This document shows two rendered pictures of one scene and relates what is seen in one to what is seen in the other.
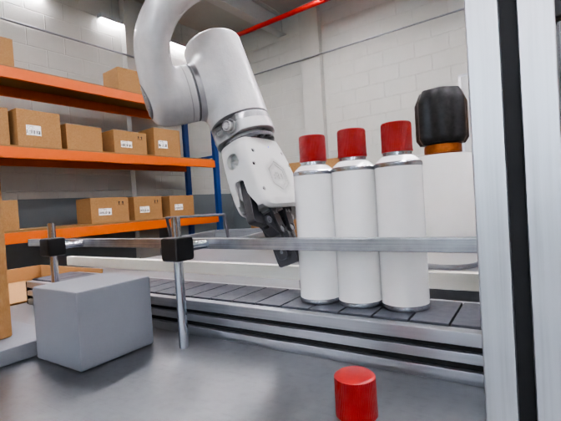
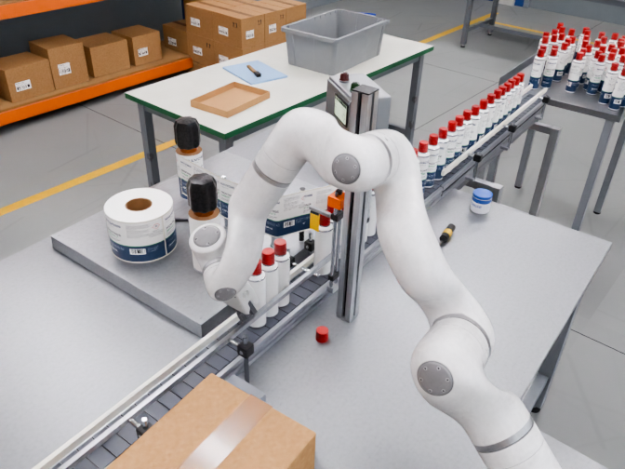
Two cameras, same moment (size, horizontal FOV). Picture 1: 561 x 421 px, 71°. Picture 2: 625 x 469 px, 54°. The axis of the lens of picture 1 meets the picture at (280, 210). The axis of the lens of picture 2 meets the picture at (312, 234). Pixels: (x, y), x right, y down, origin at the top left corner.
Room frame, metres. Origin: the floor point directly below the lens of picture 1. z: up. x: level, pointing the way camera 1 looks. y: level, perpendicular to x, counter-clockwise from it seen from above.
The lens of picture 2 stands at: (0.30, 1.16, 1.98)
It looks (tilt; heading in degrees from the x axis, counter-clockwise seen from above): 34 degrees down; 272
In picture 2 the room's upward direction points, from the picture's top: 2 degrees clockwise
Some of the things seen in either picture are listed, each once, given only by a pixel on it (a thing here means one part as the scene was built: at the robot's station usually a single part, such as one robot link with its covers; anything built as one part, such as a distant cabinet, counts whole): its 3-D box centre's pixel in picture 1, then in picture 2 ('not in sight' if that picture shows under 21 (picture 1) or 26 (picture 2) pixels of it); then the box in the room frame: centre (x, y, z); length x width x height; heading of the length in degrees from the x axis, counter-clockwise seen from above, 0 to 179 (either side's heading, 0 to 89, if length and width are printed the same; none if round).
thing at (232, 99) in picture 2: not in sight; (231, 99); (0.86, -1.77, 0.82); 0.34 x 0.24 x 0.04; 60
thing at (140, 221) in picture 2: not in sight; (141, 224); (0.89, -0.37, 0.95); 0.20 x 0.20 x 0.14
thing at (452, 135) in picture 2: not in sight; (448, 146); (-0.12, -0.98, 0.98); 0.05 x 0.05 x 0.20
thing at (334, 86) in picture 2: not in sight; (354, 123); (0.26, -0.24, 1.38); 0.17 x 0.10 x 0.19; 112
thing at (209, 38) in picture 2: not in sight; (233, 35); (1.34, -4.61, 0.32); 1.20 x 0.83 x 0.64; 143
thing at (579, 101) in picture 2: not in sight; (558, 151); (-0.98, -2.11, 0.46); 0.72 x 0.62 x 0.93; 57
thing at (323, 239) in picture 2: not in sight; (323, 243); (0.33, -0.29, 0.98); 0.05 x 0.05 x 0.20
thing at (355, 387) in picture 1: (356, 393); (322, 334); (0.32, -0.05, 0.85); 0.03 x 0.03 x 0.03
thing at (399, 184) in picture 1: (400, 215); (280, 273); (0.44, -0.13, 0.98); 0.05 x 0.05 x 0.20
